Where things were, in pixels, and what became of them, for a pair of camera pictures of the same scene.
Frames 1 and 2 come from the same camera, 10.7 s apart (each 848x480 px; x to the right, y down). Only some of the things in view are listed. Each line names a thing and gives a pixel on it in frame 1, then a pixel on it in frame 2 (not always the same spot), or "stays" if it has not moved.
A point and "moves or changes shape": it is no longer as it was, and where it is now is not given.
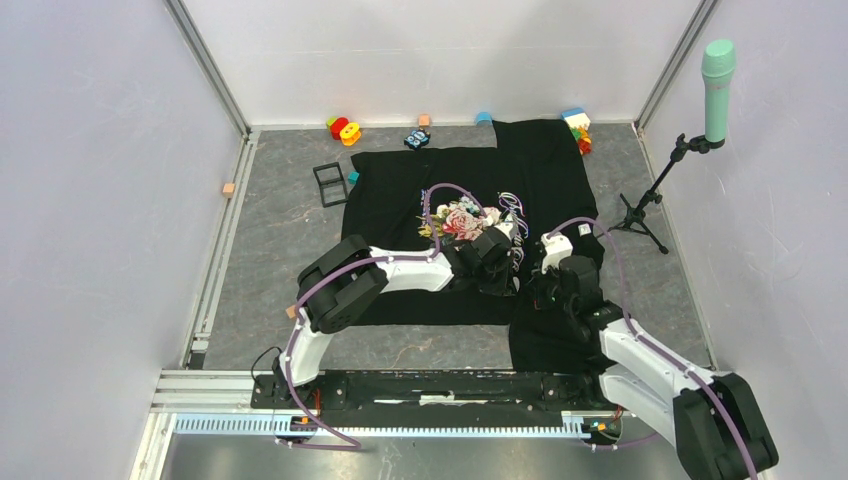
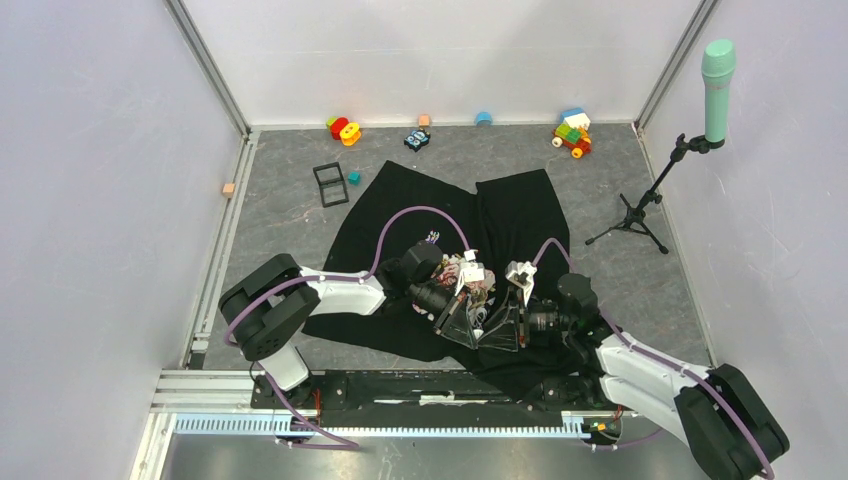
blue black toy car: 417,138 stays
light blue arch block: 483,116 stays
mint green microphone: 718,66 stays
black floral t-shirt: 423,203 moves or changes shape
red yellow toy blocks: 344,130 stays
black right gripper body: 546,292 → 543,317
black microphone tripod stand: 635,216 stays
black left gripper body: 494,280 → 431,297
